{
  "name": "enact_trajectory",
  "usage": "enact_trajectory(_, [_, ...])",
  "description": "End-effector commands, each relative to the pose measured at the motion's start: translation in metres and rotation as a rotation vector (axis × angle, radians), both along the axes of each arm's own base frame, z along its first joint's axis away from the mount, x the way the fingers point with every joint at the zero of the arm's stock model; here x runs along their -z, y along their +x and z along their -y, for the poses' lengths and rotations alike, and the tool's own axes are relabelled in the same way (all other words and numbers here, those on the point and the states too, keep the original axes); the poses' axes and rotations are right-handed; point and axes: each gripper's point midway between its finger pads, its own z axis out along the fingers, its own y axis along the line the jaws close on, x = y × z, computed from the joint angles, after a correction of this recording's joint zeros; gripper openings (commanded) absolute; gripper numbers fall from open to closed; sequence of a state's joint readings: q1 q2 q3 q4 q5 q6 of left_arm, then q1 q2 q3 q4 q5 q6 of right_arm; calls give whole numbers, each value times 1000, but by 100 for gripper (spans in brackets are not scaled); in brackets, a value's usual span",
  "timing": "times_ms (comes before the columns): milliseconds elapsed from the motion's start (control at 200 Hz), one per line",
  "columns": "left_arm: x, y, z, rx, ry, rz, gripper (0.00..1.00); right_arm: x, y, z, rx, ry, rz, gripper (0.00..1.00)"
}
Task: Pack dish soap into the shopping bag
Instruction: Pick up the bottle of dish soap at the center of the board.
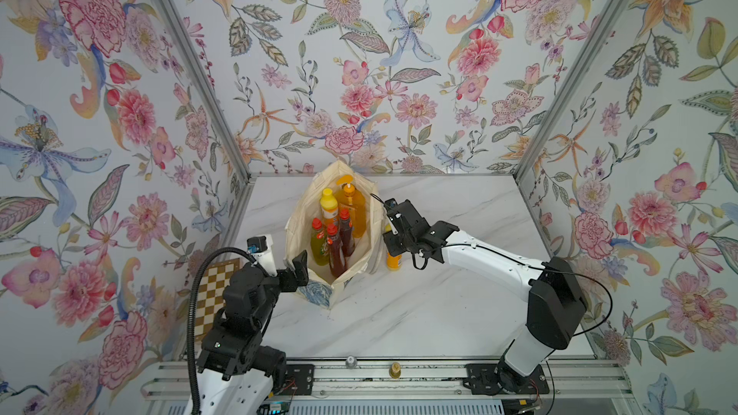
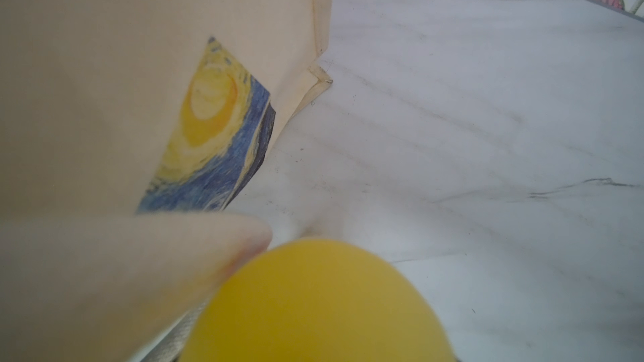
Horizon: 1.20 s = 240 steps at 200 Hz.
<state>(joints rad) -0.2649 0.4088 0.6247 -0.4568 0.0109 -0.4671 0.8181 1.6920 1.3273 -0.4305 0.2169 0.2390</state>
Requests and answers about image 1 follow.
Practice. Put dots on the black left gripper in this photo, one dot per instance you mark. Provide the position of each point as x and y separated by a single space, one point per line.
292 283

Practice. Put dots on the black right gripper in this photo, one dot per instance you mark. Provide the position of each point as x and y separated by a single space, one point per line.
389 240

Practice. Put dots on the orange bottle yellow cap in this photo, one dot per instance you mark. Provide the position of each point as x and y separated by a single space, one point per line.
329 207
393 263

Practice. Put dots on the cream canvas shopping bag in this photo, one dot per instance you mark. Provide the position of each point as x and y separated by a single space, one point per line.
324 289

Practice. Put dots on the green Fairy dish soap bottle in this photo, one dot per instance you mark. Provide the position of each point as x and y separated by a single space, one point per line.
319 245

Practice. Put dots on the red fairy bottle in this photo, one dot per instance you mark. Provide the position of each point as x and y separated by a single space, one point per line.
338 262
346 233

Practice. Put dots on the large orange pump soap bottle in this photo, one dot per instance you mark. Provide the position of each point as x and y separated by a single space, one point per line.
350 197

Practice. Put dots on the orange bottle yellow cap front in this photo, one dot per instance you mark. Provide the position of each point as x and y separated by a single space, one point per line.
329 207

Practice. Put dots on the red Fairy bottle front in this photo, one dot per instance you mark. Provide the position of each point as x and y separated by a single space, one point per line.
346 233

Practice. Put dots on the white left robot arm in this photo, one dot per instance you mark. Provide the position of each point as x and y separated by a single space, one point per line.
234 373

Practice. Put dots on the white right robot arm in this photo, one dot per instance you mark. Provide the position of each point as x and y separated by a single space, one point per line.
555 301

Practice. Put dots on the wooden chess board box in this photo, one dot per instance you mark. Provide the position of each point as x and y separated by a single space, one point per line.
210 291

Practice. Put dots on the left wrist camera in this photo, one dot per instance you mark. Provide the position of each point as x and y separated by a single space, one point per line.
261 249

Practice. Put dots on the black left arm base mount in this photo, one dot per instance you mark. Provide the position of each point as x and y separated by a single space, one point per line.
291 377

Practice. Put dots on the silver rail knob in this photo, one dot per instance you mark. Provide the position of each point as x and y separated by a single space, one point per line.
351 362

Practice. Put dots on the brass rail knob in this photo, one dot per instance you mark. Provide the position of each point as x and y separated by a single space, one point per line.
395 370

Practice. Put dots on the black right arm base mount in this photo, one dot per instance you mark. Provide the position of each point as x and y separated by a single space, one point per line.
499 379

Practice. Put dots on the aluminium front rail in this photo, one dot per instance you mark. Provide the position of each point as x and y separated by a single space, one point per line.
434 386

